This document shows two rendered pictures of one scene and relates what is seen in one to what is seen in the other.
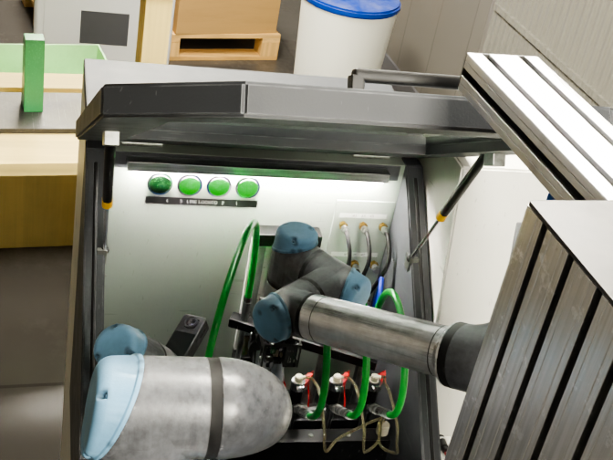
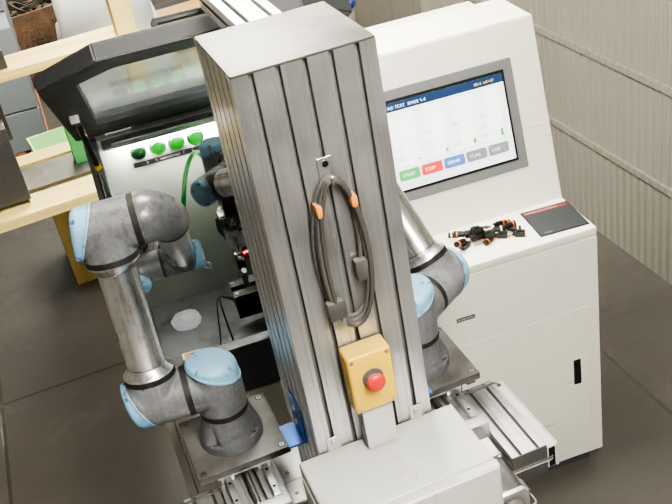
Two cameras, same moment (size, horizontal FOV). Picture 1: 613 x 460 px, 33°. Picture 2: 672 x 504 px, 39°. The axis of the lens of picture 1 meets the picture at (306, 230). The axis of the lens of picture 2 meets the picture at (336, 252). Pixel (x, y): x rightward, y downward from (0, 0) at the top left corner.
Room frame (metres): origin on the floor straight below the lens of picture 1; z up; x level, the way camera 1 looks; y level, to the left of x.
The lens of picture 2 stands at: (-0.85, -0.54, 2.54)
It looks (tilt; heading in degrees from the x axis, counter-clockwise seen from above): 31 degrees down; 7
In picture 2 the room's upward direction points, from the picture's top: 11 degrees counter-clockwise
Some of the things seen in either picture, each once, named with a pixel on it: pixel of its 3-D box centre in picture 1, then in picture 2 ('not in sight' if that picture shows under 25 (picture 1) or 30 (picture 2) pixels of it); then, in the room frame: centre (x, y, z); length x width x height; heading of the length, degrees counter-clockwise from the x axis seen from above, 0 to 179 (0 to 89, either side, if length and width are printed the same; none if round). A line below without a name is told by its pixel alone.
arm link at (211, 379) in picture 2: not in sight; (213, 381); (0.84, -0.01, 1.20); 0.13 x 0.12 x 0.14; 105
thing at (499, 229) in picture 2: not in sight; (485, 231); (1.66, -0.71, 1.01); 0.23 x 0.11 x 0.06; 108
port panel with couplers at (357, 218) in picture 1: (354, 264); not in sight; (1.91, -0.12, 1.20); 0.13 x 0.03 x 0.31; 108
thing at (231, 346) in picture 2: not in sight; (271, 355); (1.36, -0.04, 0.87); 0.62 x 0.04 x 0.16; 108
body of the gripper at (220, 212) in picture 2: (279, 329); (228, 209); (1.51, 0.01, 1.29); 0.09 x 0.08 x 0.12; 18
